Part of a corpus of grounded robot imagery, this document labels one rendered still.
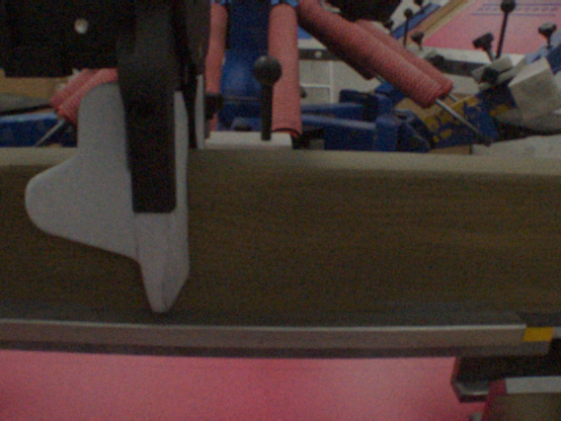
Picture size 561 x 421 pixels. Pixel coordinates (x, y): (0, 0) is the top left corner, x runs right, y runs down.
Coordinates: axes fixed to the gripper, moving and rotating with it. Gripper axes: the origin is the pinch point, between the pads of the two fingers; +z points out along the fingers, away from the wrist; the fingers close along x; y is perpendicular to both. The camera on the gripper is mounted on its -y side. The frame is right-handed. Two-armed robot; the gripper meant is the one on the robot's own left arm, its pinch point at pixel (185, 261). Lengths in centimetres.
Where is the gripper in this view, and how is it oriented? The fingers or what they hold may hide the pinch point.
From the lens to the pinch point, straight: 21.9
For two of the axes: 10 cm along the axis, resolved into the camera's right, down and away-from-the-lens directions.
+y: -10.0, -0.2, -0.3
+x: 0.2, 3.5, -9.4
